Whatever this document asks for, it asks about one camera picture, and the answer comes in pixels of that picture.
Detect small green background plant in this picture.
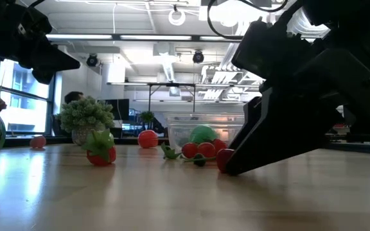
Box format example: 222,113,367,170
139,110,155,125

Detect small pink toy fruit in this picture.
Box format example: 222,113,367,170
30,135,47,149

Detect background black metal frame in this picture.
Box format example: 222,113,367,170
147,82,197,122

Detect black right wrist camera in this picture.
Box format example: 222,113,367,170
231,21,314,83

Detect white coiled ceiling cable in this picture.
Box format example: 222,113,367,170
168,8,186,26

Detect clear plastic tupperware container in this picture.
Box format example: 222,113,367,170
164,112,247,151

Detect black right camera cable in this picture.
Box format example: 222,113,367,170
206,0,290,41

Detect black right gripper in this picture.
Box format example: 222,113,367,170
261,6,370,89

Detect red toy tomato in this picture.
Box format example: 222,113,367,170
137,130,159,150

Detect green toy pear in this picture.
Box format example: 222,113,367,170
188,124,220,145

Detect red toy cherry tomatoes vine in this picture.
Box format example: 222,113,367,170
159,137,229,162

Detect large window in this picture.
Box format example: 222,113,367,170
0,51,59,135

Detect small black toy olive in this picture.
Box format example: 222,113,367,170
193,153,207,167

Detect green potted plant white pot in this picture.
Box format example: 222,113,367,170
55,95,116,147

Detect black ceiling spotlight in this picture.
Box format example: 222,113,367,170
86,53,100,67
192,49,205,64

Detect black aluminium table frame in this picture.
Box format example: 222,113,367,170
0,134,370,157

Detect toy strawberry large green leaves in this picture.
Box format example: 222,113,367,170
81,128,117,167

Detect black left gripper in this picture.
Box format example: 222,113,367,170
0,6,81,85

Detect overhead LED light bar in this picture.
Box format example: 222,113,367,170
45,33,245,45

